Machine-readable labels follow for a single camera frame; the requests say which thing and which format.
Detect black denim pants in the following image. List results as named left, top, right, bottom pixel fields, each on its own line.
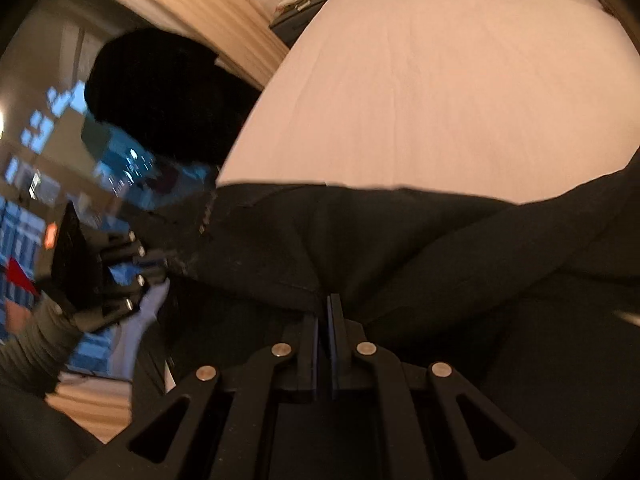
left=132, top=160, right=639, bottom=479

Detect grey left sleeve forearm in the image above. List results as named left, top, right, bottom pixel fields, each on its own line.
left=0, top=295, right=84, bottom=399

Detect large night window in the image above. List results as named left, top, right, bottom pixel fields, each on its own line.
left=0, top=24, right=222, bottom=380

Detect beige curtain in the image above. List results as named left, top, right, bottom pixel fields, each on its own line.
left=115, top=0, right=288, bottom=89

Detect white bed sheet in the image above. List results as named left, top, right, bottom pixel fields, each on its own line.
left=218, top=0, right=639, bottom=203

